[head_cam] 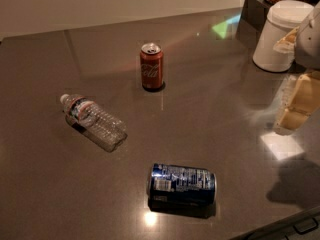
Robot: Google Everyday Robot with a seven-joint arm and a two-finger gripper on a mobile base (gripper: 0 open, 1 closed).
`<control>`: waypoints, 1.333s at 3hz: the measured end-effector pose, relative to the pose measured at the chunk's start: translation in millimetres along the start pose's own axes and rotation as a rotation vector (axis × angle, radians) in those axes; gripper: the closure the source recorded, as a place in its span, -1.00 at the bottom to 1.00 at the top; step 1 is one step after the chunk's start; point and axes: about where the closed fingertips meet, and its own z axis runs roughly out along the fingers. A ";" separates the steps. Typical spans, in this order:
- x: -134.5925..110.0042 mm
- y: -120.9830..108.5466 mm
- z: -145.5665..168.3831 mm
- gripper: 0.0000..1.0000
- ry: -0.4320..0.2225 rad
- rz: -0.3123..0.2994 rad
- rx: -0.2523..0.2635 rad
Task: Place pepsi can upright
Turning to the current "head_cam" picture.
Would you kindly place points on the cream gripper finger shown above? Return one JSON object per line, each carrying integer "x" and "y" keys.
{"x": 301, "y": 98}
{"x": 287, "y": 43}

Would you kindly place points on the blue pepsi can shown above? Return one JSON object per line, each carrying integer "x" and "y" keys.
{"x": 181, "y": 185}

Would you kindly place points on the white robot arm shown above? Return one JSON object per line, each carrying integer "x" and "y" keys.
{"x": 307, "y": 45}

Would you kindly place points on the red coca-cola can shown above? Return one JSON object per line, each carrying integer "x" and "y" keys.
{"x": 151, "y": 65}

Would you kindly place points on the white lidded canister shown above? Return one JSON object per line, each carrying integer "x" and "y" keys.
{"x": 282, "y": 17}

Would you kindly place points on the black box on counter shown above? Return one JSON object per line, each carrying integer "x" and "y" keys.
{"x": 251, "y": 23}

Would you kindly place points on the clear plastic water bottle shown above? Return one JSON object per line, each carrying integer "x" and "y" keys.
{"x": 93, "y": 121}

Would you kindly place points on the black drawer handle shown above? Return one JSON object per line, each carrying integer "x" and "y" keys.
{"x": 306, "y": 226}

